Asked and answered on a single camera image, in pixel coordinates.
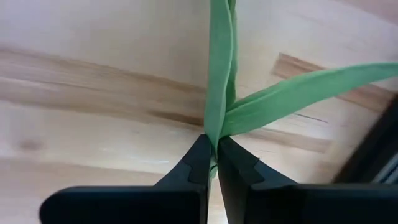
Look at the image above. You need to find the black metal table frame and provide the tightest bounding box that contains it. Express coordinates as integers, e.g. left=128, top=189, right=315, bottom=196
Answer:
left=331, top=96, right=398, bottom=185

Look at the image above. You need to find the green leafy stem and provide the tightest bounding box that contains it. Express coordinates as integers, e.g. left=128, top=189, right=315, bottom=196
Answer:
left=203, top=0, right=398, bottom=180

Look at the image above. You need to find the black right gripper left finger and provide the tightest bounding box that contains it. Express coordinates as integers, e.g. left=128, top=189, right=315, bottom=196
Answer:
left=154, top=134, right=213, bottom=224

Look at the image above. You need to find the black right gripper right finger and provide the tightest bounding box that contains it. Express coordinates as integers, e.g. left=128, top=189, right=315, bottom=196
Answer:
left=217, top=136, right=298, bottom=224

